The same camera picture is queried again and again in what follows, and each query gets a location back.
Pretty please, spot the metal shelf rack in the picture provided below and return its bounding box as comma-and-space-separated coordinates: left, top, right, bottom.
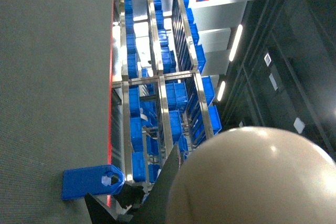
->
112, 0, 222, 184

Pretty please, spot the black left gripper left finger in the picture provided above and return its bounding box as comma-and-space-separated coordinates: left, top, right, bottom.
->
84, 193, 118, 224

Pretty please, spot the beige plastic dustpan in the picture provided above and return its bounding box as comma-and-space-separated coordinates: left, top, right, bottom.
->
165, 127, 335, 223

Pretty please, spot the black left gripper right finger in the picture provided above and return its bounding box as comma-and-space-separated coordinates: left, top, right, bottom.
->
131, 144, 180, 223

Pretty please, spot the blue plastic part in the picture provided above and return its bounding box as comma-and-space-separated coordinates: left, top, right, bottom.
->
61, 165, 125, 200

